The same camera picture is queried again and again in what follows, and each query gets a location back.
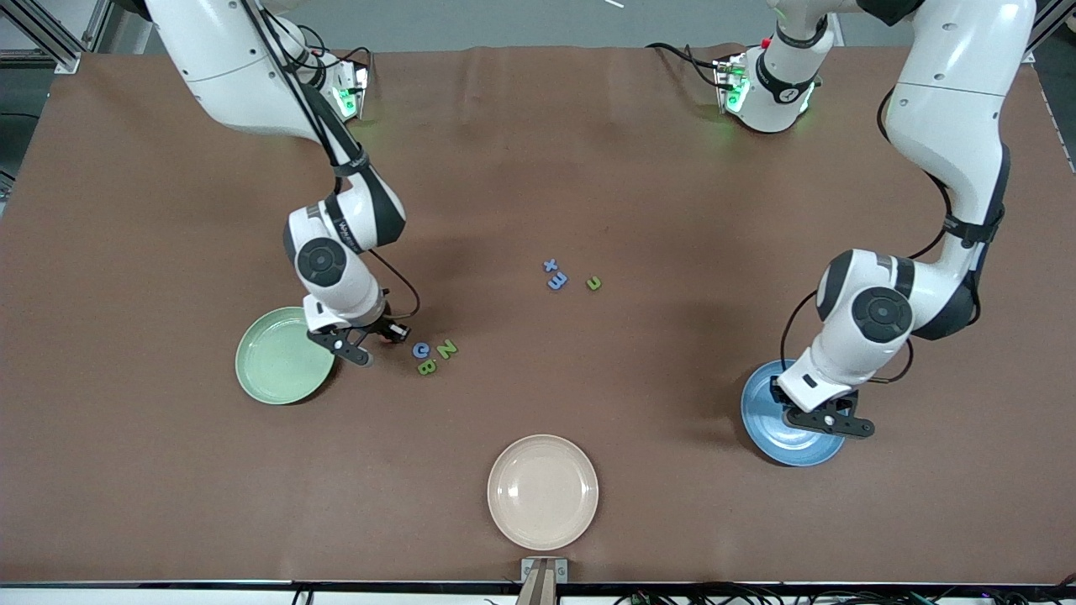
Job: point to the green letter B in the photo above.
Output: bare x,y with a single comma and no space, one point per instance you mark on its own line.
426,367

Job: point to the blue letter G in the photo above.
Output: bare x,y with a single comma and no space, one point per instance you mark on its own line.
415,350

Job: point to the blue letter m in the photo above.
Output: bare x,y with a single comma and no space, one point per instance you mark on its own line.
557,281

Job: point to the light green plate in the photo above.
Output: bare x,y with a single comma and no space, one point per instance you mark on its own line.
269,361

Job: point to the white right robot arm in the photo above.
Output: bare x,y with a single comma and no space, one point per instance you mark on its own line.
227,67

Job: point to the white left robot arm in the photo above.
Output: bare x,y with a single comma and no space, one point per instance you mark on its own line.
950,126

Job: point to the beige plate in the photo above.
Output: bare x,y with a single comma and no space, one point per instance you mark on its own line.
542,491

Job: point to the brown table cover sheet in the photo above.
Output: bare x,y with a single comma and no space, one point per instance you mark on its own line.
538,168

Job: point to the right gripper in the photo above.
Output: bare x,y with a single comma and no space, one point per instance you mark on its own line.
380,321

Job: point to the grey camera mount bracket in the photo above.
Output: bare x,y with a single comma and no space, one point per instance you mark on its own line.
530,571

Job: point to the blue plate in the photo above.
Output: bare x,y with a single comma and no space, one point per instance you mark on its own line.
761,420

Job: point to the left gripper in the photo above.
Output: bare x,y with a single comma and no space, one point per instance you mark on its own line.
777,392

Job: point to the aluminium frame profile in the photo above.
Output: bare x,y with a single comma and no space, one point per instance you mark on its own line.
1046,34
42,59

